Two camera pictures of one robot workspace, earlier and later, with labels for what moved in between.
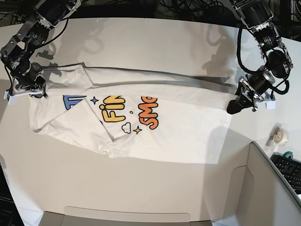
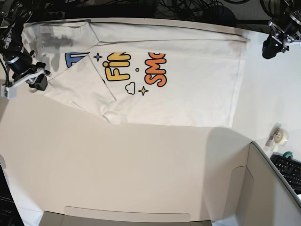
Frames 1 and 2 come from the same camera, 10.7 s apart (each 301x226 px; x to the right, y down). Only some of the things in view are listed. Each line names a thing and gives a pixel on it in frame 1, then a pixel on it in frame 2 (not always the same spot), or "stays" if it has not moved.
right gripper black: (249, 93) to (283, 38)
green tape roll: (288, 153) stays
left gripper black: (35, 88) to (34, 75)
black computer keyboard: (290, 168) stays
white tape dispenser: (278, 136) stays
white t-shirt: (136, 114) to (141, 74)
